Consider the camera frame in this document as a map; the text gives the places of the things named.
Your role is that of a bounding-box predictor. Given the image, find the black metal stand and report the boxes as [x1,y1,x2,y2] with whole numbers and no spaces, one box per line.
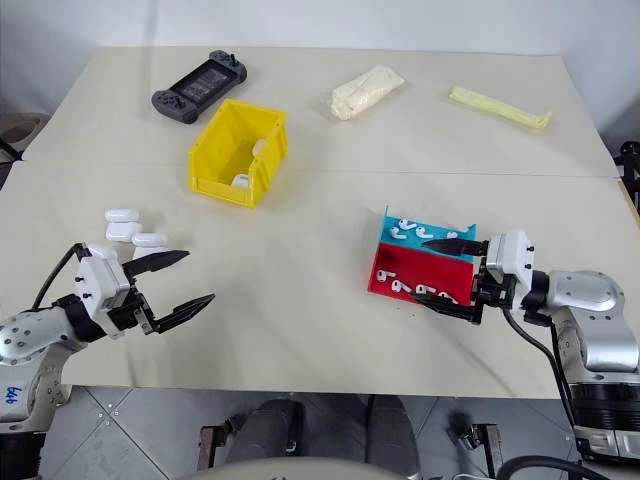
[618,140,640,214]

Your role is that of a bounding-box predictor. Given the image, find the pale yellow bag sealing clip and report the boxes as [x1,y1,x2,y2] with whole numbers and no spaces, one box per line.
[448,85,553,133]

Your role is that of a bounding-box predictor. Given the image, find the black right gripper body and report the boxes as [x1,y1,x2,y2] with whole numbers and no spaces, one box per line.
[469,258,521,327]

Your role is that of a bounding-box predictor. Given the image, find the yellow plastic bin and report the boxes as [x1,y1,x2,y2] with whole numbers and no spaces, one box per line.
[187,97,290,210]

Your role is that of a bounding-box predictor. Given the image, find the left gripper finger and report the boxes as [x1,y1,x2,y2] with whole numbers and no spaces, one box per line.
[152,293,217,335]
[121,249,193,276]

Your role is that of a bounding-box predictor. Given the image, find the round stool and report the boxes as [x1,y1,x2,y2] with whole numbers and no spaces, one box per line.
[0,111,52,162]

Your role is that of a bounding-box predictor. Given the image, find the thick black cable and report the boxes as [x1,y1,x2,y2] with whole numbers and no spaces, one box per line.
[493,456,592,480]

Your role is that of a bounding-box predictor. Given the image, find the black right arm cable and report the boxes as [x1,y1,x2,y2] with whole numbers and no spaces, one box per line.
[501,305,582,437]

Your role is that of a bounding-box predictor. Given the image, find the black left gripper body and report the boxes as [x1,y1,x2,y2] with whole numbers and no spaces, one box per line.
[106,284,163,336]

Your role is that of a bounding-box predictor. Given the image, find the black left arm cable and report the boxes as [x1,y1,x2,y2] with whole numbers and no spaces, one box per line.
[31,243,87,312]

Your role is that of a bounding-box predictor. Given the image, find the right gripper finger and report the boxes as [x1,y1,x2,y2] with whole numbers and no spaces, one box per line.
[421,237,489,258]
[409,291,483,326]

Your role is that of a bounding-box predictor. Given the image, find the grey handheld game console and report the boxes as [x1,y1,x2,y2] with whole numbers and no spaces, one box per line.
[151,49,249,125]

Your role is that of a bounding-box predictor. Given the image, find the brown metal bracket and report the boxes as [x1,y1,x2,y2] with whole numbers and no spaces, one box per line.
[198,423,229,472]

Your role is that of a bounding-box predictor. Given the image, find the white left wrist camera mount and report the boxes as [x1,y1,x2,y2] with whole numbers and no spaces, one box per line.
[73,242,133,341]

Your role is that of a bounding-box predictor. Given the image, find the clear bag of white grains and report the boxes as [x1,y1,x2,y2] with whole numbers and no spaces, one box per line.
[319,65,406,122]

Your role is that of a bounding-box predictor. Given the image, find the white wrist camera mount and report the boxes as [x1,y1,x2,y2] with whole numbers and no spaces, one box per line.
[485,230,536,302]
[73,242,133,341]

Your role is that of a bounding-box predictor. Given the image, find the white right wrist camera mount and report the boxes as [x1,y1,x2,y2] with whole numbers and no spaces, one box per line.
[485,230,536,302]

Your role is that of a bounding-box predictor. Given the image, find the red and teal earbud tray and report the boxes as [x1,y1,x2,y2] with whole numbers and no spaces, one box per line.
[365,203,479,309]

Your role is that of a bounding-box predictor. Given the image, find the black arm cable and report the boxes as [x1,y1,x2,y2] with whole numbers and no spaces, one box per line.
[31,243,87,312]
[501,305,582,437]

